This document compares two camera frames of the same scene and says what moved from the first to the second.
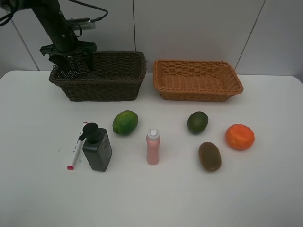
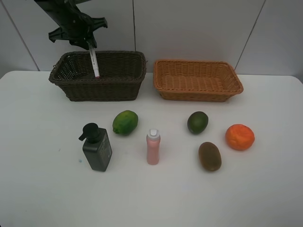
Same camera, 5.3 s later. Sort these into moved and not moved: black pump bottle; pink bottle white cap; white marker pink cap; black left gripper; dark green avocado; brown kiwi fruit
Moved: white marker pink cap; black left gripper
Not moved: pink bottle white cap; brown kiwi fruit; black pump bottle; dark green avocado
